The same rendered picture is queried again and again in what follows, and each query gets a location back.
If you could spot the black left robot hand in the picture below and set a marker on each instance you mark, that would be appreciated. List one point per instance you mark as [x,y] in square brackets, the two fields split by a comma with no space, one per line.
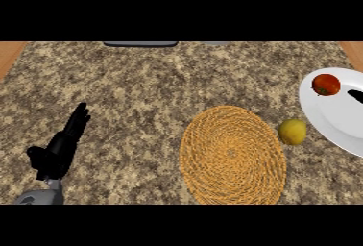
[59,147]

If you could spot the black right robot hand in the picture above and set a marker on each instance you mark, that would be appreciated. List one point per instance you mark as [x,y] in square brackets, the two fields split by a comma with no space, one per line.
[355,95]

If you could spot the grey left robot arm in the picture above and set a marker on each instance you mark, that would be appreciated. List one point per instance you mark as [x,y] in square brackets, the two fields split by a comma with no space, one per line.
[43,195]

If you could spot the white plate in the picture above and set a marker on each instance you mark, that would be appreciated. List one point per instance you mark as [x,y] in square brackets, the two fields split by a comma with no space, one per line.
[338,112]

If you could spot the red tomato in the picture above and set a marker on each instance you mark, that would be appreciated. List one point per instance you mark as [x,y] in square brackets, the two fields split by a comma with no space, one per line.
[326,84]

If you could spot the woven wicker round placemat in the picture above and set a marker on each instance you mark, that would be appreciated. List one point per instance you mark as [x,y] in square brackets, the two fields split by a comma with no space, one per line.
[231,155]

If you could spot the yellow lemon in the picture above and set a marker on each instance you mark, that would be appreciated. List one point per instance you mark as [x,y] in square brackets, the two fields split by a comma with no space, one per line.
[292,131]

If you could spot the pale grey flat object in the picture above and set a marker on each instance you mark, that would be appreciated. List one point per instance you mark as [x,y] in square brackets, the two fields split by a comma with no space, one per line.
[214,42]

